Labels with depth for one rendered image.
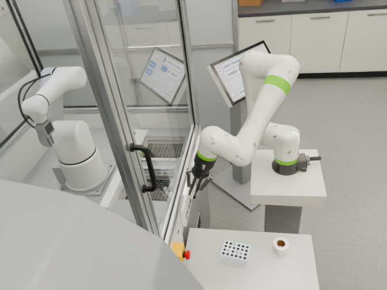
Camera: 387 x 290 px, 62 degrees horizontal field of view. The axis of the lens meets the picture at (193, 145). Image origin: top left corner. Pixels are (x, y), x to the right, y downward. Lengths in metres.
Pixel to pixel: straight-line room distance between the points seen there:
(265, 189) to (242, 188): 1.12
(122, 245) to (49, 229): 0.10
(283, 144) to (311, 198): 0.30
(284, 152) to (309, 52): 2.81
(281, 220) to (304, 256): 0.49
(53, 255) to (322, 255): 2.23
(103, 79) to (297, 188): 1.23
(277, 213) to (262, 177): 0.29
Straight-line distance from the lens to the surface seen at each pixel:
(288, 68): 1.45
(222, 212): 2.73
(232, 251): 1.55
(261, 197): 1.72
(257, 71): 1.51
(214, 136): 1.30
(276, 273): 1.53
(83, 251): 0.48
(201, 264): 1.55
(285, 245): 1.56
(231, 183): 2.90
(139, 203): 1.03
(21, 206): 0.52
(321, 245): 2.60
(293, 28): 4.28
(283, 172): 1.80
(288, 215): 2.01
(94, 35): 0.77
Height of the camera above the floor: 2.07
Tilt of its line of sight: 37 degrees down
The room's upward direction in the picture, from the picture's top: 8 degrees counter-clockwise
